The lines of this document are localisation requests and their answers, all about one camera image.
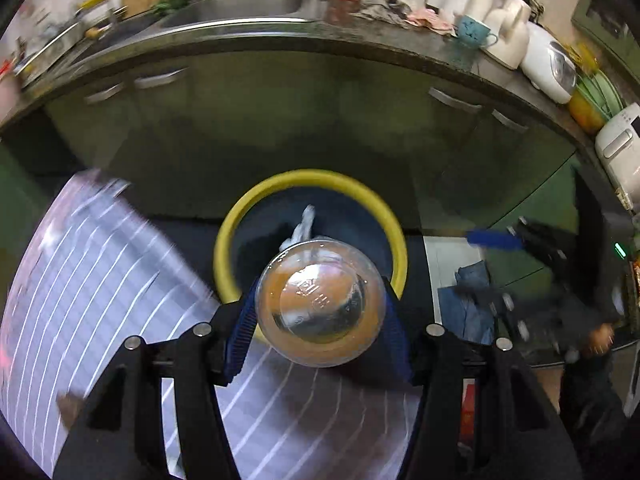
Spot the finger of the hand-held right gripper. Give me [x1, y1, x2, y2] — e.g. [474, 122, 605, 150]
[475, 280, 566, 361]
[466, 215, 571, 271]

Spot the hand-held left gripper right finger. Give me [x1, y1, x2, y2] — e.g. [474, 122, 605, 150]
[382, 277, 583, 480]

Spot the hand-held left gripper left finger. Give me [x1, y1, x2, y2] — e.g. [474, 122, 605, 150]
[52, 280, 261, 480]

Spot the clear plastic cup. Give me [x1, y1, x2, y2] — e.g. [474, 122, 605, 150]
[255, 239, 388, 368]

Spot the white paper towel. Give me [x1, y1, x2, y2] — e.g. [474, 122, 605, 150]
[278, 204, 321, 251]

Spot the yellow-rimmed trash bin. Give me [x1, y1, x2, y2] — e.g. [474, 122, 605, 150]
[213, 168, 409, 306]

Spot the person's right forearm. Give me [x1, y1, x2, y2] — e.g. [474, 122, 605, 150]
[562, 355, 633, 461]

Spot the person's right hand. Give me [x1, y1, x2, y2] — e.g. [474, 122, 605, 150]
[584, 324, 617, 361]

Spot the blue-grey cloth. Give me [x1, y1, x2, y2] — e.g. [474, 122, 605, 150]
[439, 260, 497, 343]

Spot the purple checked tablecloth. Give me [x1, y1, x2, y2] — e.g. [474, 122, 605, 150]
[0, 169, 423, 480]

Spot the white countertop appliance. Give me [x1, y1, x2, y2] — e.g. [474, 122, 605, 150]
[595, 104, 640, 201]

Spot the white rice cooker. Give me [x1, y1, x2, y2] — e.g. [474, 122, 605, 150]
[520, 25, 579, 104]

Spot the white kettle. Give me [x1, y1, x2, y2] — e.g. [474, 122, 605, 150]
[482, 0, 531, 69]

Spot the teal mug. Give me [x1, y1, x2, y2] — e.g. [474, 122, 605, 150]
[456, 15, 499, 49]

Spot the pink cloth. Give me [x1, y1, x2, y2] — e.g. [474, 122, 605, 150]
[406, 7, 455, 35]

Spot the dark stone countertop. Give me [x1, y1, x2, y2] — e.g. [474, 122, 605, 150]
[0, 0, 640, 221]

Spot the grey rag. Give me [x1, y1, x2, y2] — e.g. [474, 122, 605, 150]
[360, 0, 416, 27]

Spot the steel kitchen sink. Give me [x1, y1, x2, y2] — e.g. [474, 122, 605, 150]
[162, 0, 307, 28]

